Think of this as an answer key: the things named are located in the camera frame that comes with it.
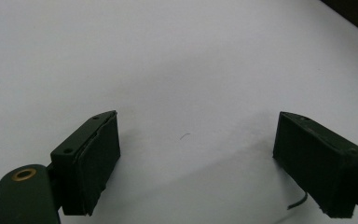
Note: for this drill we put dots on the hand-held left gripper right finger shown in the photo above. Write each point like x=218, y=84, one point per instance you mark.
x=320, y=168

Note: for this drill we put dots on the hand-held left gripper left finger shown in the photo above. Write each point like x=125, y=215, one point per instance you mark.
x=87, y=161

